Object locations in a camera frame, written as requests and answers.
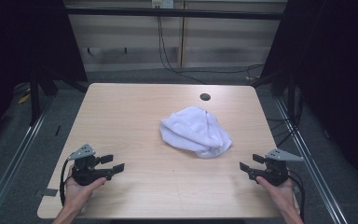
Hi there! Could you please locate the yellow object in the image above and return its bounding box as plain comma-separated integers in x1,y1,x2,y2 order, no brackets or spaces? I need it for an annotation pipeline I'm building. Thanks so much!
18,88,32,105

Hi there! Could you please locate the dark grey tape strip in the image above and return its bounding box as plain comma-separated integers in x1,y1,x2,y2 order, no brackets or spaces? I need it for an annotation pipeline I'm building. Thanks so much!
34,187,59,199

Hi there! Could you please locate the black wall cable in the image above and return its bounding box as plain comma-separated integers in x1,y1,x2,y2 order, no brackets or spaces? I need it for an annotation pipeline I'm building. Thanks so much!
157,16,207,85
159,16,266,75

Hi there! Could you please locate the person's right hand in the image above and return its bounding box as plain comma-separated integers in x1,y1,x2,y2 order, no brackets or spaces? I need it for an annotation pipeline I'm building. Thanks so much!
255,175,301,216

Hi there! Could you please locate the person's left hand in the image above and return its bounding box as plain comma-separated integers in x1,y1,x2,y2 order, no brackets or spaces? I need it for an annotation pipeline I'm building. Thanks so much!
64,166,107,216

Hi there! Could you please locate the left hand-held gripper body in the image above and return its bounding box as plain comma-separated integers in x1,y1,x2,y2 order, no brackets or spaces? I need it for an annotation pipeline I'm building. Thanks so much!
67,143,115,187

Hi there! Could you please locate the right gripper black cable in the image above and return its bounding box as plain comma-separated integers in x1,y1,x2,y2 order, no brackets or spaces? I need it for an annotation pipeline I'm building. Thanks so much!
287,170,306,222

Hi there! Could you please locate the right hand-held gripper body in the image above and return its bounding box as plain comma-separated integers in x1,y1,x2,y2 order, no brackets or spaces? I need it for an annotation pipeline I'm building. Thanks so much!
247,148,305,187

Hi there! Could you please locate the aluminium floor rail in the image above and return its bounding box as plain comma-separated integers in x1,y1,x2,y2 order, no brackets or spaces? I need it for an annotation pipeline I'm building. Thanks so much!
274,97,349,224
0,102,55,224

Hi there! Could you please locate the black horizontal bar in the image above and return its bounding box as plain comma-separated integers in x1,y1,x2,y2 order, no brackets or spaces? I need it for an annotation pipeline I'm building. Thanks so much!
63,7,288,21

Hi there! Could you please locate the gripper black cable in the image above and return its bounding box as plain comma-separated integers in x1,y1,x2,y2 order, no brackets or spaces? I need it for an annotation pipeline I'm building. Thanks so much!
287,170,306,222
59,158,74,207

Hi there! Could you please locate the black curtain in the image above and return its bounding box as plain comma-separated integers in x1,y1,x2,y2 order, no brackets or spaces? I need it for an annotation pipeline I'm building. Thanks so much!
0,0,88,150
260,0,358,194

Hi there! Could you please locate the white cloth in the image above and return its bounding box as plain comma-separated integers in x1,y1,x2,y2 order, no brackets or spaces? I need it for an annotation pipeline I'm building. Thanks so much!
159,105,233,159

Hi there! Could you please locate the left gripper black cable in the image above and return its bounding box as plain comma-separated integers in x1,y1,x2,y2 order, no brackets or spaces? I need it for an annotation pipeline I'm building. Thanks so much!
59,158,74,207

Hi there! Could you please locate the black floor cable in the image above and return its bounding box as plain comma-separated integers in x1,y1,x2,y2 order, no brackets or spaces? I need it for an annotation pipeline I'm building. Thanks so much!
267,116,302,147

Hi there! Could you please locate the black metal stand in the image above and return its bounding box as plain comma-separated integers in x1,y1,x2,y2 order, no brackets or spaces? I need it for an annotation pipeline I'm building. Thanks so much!
27,66,90,127
250,69,296,122

